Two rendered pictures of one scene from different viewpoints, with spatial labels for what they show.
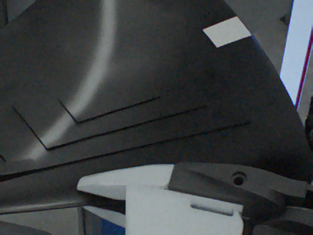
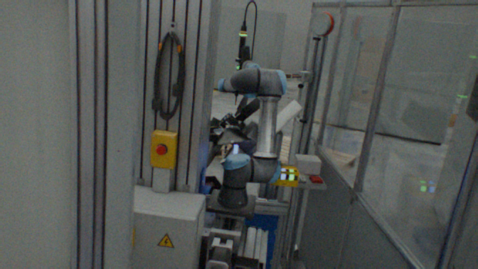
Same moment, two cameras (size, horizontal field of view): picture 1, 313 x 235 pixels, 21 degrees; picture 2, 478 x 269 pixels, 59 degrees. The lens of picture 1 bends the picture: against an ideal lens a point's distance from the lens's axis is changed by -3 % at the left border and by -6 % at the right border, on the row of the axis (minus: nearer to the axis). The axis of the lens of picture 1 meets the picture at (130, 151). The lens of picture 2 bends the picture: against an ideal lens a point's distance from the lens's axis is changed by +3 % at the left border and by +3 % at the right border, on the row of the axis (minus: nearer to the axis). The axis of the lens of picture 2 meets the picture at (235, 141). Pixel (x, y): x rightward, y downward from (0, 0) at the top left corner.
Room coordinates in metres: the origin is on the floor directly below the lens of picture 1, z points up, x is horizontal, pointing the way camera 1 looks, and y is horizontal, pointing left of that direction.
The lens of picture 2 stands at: (1.68, -2.03, 1.91)
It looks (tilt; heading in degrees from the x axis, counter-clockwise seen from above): 17 degrees down; 123
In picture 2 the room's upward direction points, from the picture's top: 7 degrees clockwise
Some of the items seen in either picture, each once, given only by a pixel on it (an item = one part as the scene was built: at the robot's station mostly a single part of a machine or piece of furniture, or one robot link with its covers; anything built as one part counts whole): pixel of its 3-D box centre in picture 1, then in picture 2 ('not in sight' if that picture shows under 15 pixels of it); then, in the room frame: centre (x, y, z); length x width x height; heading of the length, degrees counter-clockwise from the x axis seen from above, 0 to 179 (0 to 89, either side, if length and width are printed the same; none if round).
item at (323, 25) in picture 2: not in sight; (323, 24); (0.46, 0.82, 1.88); 0.16 x 0.07 x 0.16; 163
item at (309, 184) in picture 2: not in sight; (303, 176); (0.62, 0.57, 0.85); 0.36 x 0.24 x 0.03; 128
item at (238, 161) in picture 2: not in sight; (237, 169); (0.72, -0.48, 1.20); 0.13 x 0.12 x 0.14; 44
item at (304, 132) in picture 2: not in sight; (301, 155); (0.46, 0.82, 0.90); 0.08 x 0.06 x 1.80; 163
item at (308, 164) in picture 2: not in sight; (306, 164); (0.59, 0.64, 0.92); 0.17 x 0.16 x 0.11; 38
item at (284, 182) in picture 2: not in sight; (283, 176); (0.71, 0.04, 1.02); 0.16 x 0.10 x 0.11; 38
